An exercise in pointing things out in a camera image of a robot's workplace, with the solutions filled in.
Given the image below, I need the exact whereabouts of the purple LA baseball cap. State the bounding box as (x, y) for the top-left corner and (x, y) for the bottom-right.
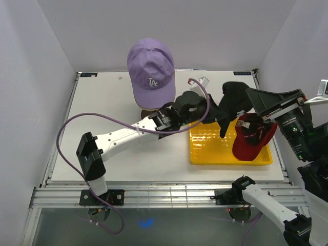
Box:
(127, 38), (176, 110)

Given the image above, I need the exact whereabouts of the black cap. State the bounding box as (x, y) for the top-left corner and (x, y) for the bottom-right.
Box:
(218, 81), (253, 138)

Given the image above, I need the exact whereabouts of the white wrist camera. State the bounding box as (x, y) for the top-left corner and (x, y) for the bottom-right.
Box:
(305, 79), (328, 105)
(188, 76), (210, 95)

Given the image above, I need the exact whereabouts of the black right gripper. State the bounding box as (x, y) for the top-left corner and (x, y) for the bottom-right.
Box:
(243, 87), (314, 159)

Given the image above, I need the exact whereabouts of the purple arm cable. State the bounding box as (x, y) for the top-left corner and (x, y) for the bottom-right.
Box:
(56, 78), (211, 235)
(240, 211), (264, 246)

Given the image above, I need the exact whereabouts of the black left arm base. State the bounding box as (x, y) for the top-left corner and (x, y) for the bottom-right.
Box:
(79, 189), (125, 206)

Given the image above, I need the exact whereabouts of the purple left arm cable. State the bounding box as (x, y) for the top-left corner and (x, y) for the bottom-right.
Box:
(56, 78), (211, 235)

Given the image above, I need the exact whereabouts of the aluminium front rail frame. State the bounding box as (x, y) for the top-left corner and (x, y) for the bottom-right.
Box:
(21, 72), (310, 245)

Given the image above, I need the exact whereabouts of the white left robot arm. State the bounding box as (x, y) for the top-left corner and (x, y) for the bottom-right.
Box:
(76, 91), (229, 205)

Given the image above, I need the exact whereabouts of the yellow plastic tray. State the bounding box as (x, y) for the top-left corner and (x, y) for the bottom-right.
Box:
(189, 119), (273, 166)

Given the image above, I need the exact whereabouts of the beige R baseball cap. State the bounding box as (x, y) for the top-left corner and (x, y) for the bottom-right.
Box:
(135, 101), (161, 111)

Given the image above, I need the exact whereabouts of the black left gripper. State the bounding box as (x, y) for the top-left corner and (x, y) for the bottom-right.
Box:
(179, 93), (227, 126)

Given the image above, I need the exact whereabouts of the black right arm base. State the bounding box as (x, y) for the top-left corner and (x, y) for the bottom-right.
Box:
(210, 188), (243, 205)

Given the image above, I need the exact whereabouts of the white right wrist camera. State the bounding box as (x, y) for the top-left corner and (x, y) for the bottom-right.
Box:
(305, 79), (328, 105)

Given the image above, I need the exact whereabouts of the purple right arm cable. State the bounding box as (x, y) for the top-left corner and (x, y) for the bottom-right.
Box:
(240, 211), (264, 246)

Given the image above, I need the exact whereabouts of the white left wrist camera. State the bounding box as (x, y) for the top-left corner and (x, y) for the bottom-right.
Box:
(188, 76), (210, 95)

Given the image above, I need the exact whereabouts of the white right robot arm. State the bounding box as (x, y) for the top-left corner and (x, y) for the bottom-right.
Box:
(231, 89), (327, 245)

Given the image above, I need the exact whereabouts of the red baseball cap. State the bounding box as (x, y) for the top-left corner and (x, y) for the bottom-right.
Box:
(232, 113), (278, 161)

